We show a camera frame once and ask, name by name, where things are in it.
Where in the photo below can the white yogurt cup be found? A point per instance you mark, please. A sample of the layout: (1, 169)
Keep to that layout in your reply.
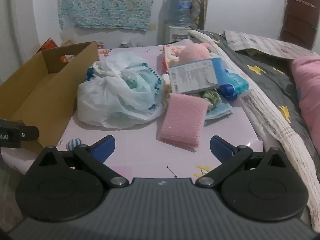
(190, 76)

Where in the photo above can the brown cardboard box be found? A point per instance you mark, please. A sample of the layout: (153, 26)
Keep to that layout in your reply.
(32, 100)

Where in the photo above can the wall socket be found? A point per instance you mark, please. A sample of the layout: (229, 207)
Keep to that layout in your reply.
(153, 27)

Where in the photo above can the grey star blanket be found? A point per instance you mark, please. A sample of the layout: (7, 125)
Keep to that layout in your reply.
(265, 62)

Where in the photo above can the patterned board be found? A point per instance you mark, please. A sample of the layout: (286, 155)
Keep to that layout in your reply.
(201, 12)

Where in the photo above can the blue wet wipes pack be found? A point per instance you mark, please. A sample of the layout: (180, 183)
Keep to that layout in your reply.
(235, 87)

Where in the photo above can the red snack bag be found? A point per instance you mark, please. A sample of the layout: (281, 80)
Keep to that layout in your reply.
(48, 44)

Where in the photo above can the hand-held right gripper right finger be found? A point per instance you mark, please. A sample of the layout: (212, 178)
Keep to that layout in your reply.
(221, 150)

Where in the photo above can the blue towel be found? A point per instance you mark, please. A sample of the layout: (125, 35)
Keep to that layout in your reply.
(220, 111)

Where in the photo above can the blue floral wall cloth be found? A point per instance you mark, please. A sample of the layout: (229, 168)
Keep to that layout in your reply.
(105, 2)

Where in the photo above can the pink pillow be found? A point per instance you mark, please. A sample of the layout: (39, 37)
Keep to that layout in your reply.
(310, 87)

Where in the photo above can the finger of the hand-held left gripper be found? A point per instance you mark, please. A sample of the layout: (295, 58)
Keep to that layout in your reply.
(28, 134)

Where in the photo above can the green scrunchie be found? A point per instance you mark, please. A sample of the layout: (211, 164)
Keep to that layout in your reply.
(210, 96)

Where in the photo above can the pink plush toy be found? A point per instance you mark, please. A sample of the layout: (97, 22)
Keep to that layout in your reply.
(195, 52)

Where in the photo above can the pale checked sheet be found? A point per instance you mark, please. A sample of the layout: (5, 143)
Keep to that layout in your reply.
(270, 43)

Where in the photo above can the pink sponge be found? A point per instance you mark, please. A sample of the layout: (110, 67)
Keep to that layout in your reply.
(180, 122)

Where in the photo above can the white plastic bag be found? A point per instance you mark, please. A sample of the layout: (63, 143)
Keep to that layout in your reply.
(112, 97)

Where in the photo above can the brown door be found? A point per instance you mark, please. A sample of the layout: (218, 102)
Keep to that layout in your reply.
(302, 17)

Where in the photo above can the white water dispenser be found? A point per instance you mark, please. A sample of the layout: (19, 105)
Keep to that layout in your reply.
(175, 33)

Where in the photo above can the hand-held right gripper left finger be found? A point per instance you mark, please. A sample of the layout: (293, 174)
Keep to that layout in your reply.
(103, 150)

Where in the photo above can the pink wet wipes pack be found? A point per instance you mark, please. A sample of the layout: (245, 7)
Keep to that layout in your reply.
(170, 55)

